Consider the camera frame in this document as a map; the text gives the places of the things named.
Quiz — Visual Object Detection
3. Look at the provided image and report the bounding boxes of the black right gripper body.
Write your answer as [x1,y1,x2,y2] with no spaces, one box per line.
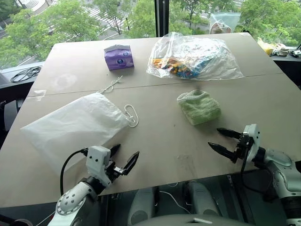
[231,131,251,164]

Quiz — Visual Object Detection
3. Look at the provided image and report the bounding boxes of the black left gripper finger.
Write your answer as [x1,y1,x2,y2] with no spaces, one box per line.
[110,144,121,158]
[122,151,140,176]

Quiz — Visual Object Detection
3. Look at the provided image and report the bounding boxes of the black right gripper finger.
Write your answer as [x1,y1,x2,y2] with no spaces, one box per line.
[216,127,242,140]
[207,141,237,162]

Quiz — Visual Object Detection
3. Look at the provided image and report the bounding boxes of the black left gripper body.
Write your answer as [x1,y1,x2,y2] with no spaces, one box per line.
[107,156,129,182]

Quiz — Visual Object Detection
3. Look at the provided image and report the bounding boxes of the light green knitted towel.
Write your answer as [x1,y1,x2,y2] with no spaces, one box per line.
[176,89,222,126]

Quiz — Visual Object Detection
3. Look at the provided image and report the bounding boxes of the white drawstring bag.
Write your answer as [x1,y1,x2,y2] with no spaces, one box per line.
[20,74,140,177]

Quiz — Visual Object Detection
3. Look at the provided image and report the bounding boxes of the clear bag of colourful blocks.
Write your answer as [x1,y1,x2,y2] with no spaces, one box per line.
[146,32,244,81]

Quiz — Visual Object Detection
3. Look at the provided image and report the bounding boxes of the clear zip bag blue strip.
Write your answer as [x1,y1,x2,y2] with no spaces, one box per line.
[209,13,241,35]

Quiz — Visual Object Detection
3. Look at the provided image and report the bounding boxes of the grey rounded shape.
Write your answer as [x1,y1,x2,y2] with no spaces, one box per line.
[186,180,219,216]
[127,187,157,224]

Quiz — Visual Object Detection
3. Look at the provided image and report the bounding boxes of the grey curved robot body cover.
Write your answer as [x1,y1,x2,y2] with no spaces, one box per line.
[133,213,246,226]

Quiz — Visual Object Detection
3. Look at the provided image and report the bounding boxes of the purple tissue pack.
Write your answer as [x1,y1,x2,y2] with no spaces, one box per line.
[103,44,135,72]

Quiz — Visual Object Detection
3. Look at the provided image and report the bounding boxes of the yellow soft item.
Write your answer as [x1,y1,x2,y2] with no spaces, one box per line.
[257,37,275,56]

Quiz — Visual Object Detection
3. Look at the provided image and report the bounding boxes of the beige cloth item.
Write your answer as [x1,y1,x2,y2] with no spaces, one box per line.
[270,43,289,57]

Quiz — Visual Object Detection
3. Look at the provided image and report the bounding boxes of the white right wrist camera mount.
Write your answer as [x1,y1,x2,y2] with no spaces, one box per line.
[243,123,261,163]

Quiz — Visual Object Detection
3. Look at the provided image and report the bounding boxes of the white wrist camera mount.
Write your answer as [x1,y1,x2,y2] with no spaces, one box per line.
[85,145,112,187]
[243,123,261,163]

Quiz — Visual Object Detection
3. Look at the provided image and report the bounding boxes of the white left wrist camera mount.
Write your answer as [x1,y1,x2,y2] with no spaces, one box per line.
[85,145,112,187]

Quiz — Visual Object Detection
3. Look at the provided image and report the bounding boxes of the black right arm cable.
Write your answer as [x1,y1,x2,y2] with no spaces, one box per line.
[240,152,271,196]

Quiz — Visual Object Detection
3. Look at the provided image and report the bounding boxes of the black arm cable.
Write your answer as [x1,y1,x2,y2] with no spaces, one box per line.
[240,152,271,196]
[60,148,89,196]

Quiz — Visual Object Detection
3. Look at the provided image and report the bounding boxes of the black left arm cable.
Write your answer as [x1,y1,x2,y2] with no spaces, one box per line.
[60,148,89,196]

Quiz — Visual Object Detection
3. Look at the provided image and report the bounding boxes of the thin white string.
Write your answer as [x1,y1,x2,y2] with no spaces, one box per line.
[159,182,191,214]

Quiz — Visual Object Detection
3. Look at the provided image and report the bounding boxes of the coiled black cables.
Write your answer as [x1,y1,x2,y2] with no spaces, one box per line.
[10,66,42,83]

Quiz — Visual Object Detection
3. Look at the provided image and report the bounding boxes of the black window frame post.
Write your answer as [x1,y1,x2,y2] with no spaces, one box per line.
[154,0,174,38]

